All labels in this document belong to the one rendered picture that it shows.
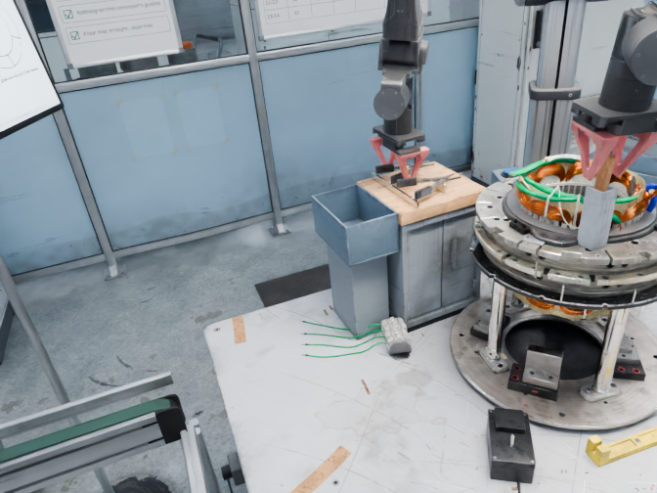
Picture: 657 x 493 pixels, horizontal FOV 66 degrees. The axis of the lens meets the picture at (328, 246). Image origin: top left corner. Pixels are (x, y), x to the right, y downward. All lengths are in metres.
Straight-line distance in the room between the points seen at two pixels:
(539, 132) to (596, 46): 2.09
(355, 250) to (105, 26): 2.07
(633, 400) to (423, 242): 0.44
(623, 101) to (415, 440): 0.59
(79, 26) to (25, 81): 1.50
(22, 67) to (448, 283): 1.01
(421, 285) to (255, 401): 0.40
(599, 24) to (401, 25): 2.51
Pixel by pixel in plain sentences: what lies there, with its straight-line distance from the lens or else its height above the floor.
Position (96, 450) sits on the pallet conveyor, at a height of 0.72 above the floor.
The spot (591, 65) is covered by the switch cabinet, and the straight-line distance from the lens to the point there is 3.42.
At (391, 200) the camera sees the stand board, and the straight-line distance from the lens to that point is 1.01.
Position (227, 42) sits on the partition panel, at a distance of 2.88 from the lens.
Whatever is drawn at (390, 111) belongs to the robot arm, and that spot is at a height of 1.24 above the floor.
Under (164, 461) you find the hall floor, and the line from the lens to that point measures 2.03.
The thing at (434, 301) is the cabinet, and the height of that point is 0.83.
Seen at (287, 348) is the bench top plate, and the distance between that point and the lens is 1.10.
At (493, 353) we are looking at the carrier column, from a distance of 1.01.
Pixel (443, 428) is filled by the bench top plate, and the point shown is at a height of 0.78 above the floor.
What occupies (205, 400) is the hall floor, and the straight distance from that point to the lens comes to 2.17.
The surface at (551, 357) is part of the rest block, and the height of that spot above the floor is 0.87.
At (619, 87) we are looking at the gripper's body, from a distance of 0.71.
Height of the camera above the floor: 1.49
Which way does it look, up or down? 30 degrees down
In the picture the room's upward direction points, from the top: 6 degrees counter-clockwise
